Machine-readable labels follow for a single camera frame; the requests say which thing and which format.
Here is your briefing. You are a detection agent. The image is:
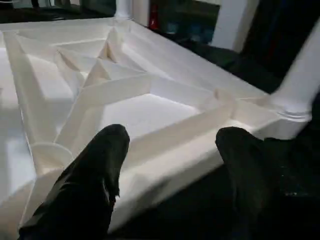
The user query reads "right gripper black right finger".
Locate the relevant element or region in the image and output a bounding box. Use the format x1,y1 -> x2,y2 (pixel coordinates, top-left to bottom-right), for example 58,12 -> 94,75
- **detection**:
215,126 -> 320,240

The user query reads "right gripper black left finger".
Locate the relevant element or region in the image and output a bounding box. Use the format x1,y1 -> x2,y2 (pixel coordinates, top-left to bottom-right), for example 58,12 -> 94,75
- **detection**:
18,124 -> 130,240

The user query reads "white plastic table top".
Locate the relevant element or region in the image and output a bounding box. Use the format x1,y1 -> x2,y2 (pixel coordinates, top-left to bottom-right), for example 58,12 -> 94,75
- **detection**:
0,17 -> 315,240

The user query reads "white plastic table leg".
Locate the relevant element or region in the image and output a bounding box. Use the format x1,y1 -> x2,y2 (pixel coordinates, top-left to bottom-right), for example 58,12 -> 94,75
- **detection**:
114,0 -> 133,21
269,17 -> 320,124

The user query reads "black mat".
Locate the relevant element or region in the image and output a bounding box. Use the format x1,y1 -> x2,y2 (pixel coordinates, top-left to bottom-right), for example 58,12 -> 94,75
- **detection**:
0,0 -> 320,240

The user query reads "white cabinet with glass doors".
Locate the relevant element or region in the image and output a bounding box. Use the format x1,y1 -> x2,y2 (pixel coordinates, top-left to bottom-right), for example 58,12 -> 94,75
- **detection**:
134,0 -> 251,51

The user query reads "red bottle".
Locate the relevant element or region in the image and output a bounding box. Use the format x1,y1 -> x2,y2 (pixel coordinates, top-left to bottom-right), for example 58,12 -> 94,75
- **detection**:
149,3 -> 159,29

